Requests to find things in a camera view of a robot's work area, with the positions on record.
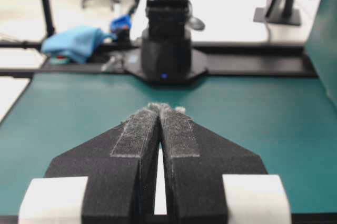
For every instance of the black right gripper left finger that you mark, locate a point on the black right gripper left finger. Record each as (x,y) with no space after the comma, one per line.
(108,179)

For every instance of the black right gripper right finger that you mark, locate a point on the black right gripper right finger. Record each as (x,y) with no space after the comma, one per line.
(210,179)

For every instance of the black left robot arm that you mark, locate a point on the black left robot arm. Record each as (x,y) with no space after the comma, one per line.
(165,55)

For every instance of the blue cloth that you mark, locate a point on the blue cloth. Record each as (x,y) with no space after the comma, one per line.
(77,43)

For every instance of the black monitor stand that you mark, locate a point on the black monitor stand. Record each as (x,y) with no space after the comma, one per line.
(278,12)

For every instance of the black metal frame rail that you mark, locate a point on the black metal frame rail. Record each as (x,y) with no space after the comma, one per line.
(50,30)

